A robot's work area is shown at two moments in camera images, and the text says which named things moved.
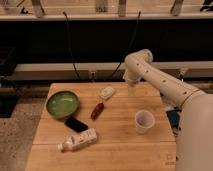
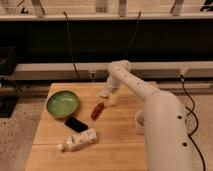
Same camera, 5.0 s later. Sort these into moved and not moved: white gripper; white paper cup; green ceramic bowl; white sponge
Moved: white gripper
Not moved: green ceramic bowl; white paper cup; white sponge
